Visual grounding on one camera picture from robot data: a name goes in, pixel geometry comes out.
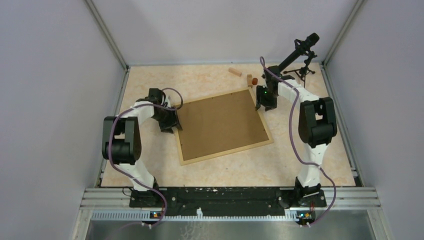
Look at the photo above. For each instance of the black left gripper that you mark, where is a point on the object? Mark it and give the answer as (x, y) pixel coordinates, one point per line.
(173, 121)

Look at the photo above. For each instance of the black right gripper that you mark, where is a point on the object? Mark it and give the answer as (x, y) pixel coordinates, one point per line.
(260, 101)

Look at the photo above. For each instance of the light wooden picture frame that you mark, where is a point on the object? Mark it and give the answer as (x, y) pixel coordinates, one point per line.
(228, 150)

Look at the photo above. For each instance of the brown cardboard backing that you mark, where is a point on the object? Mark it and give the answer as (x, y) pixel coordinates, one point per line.
(220, 126)

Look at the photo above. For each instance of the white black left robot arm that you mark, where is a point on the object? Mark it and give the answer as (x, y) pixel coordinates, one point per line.
(122, 144)

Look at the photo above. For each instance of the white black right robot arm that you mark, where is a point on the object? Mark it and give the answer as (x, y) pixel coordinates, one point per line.
(316, 128)

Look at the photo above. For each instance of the brown wooden cylinder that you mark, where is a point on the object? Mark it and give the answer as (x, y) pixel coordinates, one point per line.
(254, 81)

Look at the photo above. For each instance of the upright wooden block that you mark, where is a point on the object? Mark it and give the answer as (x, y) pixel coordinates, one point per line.
(249, 80)

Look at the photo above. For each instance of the flat wooden block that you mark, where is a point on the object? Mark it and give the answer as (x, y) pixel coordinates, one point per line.
(234, 71)

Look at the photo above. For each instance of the black microphone tripod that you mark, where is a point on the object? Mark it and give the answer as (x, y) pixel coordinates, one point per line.
(305, 70)

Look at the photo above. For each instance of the black microphone orange tip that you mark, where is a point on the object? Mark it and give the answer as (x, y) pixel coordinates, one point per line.
(302, 48)

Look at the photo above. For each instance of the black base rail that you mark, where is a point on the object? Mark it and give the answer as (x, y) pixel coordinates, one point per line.
(225, 201)

